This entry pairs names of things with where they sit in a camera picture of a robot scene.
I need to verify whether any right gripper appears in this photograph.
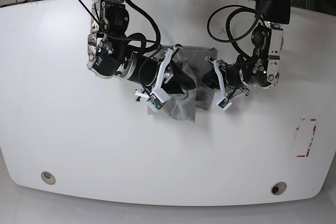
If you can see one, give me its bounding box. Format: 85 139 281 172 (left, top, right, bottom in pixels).
134 45 196 102

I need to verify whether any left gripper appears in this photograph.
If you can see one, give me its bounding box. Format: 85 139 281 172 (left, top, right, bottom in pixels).
202 56 249 102

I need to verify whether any grey t-shirt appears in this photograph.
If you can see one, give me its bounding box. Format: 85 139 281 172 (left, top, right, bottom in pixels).
148 46 218 123

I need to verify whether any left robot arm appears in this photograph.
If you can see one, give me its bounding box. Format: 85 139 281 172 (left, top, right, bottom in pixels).
202 0 291 101

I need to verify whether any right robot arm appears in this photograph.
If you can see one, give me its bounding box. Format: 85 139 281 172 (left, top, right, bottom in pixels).
88 0 196 106

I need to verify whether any red tape rectangle marking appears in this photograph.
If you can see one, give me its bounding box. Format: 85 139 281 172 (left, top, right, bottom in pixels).
293 118 317 157

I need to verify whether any right table grommet hole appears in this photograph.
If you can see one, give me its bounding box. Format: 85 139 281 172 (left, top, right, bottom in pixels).
271 182 287 196

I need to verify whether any table grommet hole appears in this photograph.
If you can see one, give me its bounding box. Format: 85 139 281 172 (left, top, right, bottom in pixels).
271 182 287 196
41 172 56 185

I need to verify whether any left table grommet hole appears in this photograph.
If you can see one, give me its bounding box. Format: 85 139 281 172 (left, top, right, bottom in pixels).
41 172 56 185

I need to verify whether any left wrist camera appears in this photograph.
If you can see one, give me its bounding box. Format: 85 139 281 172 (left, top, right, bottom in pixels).
216 96 232 111

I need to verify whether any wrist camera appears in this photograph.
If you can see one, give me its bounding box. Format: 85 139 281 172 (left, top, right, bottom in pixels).
216 96 232 111
145 92 171 112

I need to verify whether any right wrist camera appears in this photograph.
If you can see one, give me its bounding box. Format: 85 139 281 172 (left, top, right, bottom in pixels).
145 92 171 112

